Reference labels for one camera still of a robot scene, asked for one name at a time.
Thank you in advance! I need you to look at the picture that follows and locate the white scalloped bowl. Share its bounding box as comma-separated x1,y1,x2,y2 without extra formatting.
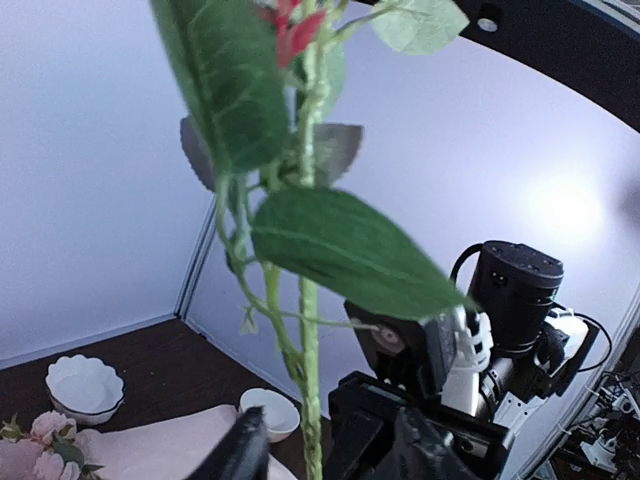
45,354,125,426

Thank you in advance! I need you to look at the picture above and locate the pink fake flower stem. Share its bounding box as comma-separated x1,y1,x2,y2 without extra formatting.
1,411,105,479

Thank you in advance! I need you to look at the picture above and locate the pink wrapping paper sheet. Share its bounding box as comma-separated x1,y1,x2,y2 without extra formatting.
0,403,301,480

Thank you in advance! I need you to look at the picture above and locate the plain white bowl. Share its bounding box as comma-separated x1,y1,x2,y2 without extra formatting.
239,388,301,444

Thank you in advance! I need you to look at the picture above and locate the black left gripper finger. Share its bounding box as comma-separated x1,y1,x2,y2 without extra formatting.
192,406,270,480

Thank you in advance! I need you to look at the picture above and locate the right aluminium frame post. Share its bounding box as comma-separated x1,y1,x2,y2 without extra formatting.
174,196,217,321

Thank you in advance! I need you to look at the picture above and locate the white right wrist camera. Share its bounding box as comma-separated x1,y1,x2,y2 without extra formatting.
441,306,494,416

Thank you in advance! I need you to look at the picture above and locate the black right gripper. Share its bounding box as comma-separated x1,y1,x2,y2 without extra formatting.
327,242,596,479

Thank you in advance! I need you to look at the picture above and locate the red bud leafy stem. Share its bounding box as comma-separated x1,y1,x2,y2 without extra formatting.
151,1,471,479

